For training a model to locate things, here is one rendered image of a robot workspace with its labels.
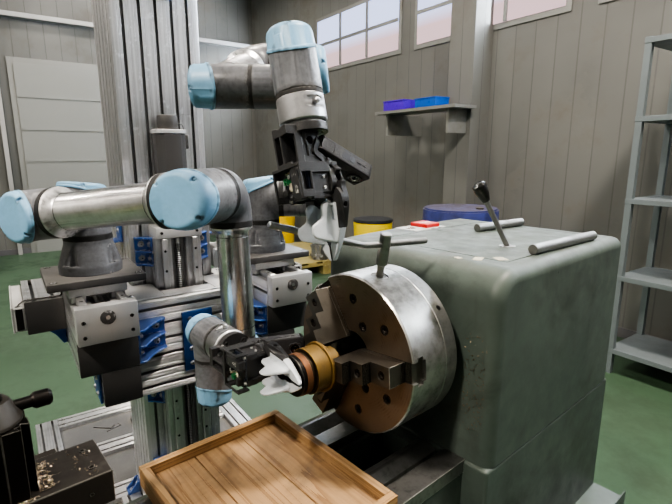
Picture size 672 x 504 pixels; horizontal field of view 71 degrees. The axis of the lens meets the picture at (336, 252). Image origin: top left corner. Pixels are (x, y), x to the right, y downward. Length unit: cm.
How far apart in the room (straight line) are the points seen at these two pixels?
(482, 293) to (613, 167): 356
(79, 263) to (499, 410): 102
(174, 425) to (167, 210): 90
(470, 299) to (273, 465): 49
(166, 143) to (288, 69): 76
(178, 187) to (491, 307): 62
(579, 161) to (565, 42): 100
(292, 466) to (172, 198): 55
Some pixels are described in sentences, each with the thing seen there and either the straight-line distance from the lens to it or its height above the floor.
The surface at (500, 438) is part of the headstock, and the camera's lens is 103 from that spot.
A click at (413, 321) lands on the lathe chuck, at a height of 117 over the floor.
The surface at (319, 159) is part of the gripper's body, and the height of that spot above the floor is 145.
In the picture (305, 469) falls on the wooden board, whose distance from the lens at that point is 97.
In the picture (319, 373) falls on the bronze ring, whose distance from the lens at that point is 84.
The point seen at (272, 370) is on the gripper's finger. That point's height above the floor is 110.
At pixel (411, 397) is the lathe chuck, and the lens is 86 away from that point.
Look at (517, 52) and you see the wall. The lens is 497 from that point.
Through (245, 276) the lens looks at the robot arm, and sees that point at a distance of 111.
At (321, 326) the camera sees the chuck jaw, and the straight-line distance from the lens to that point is 90.
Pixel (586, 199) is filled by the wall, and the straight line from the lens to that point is 450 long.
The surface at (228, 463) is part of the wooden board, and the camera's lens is 100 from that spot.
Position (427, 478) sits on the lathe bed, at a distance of 100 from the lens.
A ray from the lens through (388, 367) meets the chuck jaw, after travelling 82.
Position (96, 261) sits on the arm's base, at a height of 120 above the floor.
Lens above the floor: 146
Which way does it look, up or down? 12 degrees down
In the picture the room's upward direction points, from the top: straight up
